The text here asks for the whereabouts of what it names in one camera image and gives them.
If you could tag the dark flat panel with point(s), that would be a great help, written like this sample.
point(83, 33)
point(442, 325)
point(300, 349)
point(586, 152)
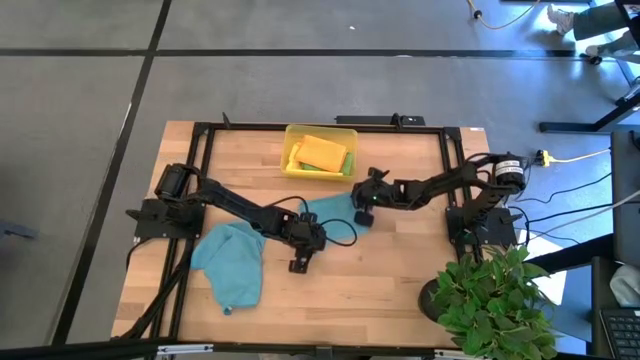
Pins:
point(625, 200)

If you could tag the blue microfiber towel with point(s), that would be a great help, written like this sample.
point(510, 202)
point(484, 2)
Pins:
point(230, 275)

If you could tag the grey floor object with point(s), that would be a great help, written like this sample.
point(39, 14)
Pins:
point(17, 230)

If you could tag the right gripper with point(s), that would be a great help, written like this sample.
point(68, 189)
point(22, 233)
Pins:
point(375, 194)

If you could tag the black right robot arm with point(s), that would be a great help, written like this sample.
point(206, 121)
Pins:
point(450, 185)

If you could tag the teal microfiber towel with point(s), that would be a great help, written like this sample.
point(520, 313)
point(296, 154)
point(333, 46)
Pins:
point(335, 215)

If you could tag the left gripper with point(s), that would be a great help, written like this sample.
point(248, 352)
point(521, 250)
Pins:
point(307, 235)

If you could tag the orange microfiber towel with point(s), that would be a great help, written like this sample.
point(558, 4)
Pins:
point(320, 154)

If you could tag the black clamp mount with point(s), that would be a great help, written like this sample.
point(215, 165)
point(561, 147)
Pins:
point(375, 120)

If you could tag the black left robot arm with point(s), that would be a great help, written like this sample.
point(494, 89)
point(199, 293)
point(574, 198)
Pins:
point(235, 202)

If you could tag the black keyboard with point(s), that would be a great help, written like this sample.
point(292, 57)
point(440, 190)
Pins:
point(622, 332)

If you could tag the person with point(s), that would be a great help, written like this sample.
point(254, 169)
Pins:
point(595, 20)

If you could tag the green microfiber towel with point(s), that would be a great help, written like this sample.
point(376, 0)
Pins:
point(349, 164)

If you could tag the black table frame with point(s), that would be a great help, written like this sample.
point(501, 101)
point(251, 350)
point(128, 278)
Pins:
point(240, 128)

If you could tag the white bundle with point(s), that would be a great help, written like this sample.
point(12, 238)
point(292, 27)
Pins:
point(625, 285)

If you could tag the yellow plastic bin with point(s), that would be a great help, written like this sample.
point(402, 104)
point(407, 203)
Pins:
point(320, 129)

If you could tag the green potted plant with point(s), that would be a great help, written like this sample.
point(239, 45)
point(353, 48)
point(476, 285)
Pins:
point(495, 305)

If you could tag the yellow microfiber towel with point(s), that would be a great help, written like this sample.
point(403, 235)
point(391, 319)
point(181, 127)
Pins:
point(295, 157)

